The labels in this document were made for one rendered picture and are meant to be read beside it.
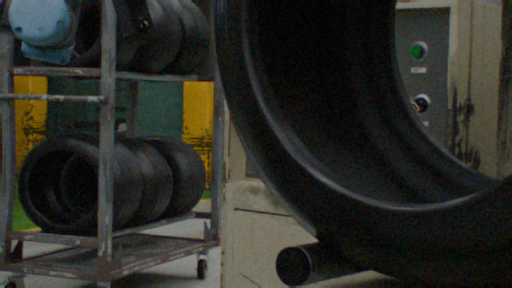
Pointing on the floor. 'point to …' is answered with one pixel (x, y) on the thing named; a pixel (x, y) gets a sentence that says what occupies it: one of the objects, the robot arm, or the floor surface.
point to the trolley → (111, 156)
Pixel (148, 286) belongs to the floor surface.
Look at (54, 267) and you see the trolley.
